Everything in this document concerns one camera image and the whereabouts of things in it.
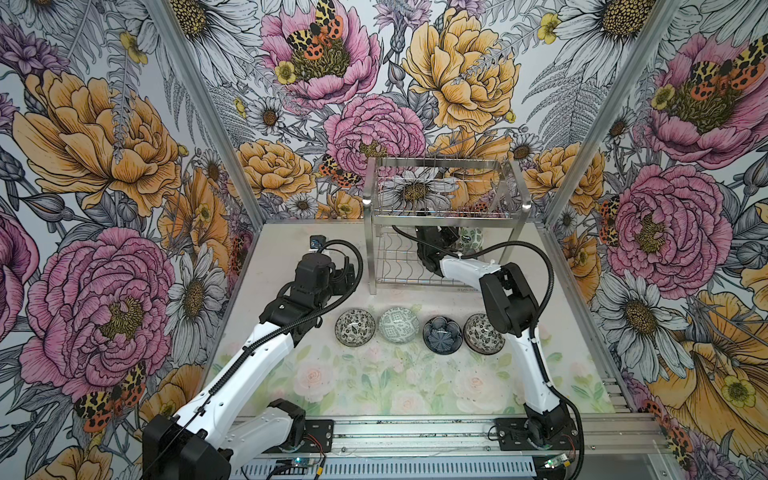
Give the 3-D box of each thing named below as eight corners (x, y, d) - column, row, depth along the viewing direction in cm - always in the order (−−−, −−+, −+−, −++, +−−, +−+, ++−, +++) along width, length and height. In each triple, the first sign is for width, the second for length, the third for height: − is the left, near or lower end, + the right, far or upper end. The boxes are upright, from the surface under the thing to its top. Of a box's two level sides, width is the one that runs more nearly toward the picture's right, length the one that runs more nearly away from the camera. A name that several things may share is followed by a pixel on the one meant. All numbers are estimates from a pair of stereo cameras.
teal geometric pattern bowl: (378, 343, 91) (378, 337, 88) (379, 314, 98) (379, 307, 94) (419, 343, 91) (420, 337, 88) (417, 314, 98) (418, 307, 94)
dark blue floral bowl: (423, 354, 89) (425, 347, 85) (421, 323, 95) (422, 316, 92) (461, 354, 89) (464, 347, 85) (456, 324, 96) (459, 316, 92)
